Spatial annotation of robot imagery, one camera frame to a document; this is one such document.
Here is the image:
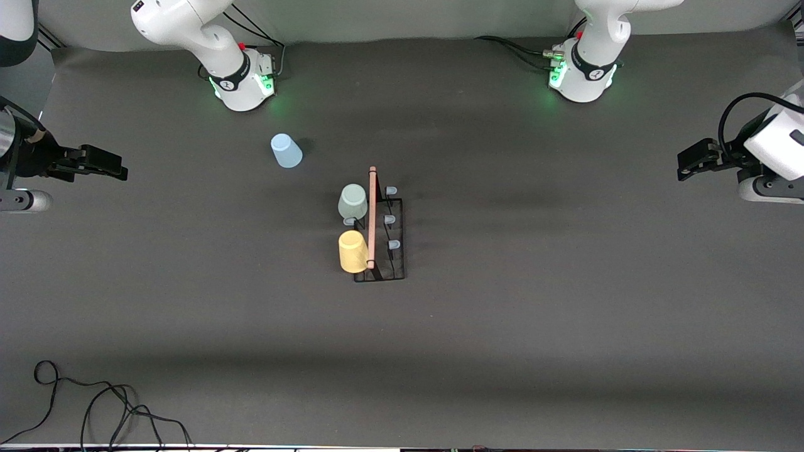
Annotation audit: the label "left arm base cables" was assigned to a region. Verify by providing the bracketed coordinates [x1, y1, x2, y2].
[474, 35, 566, 71]

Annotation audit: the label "light blue plastic cup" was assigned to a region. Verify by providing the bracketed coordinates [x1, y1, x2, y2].
[270, 133, 303, 169]

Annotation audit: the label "pale green plastic cup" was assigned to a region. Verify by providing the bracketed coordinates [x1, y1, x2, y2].
[338, 183, 369, 221]

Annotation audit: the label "loose black cable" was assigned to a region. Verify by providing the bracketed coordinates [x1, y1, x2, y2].
[0, 360, 192, 449]

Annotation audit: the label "black wire cup holder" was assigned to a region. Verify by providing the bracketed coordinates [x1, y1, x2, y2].
[342, 166, 407, 283]

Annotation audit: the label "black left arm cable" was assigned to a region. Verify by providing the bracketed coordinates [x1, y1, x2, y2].
[718, 92, 789, 158]

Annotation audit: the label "yellow plastic cup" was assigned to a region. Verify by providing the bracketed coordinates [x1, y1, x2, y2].
[339, 230, 370, 274]

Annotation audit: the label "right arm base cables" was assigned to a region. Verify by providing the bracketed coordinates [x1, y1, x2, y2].
[223, 5, 287, 79]

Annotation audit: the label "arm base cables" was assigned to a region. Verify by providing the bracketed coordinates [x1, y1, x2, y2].
[474, 35, 566, 71]
[223, 5, 287, 79]

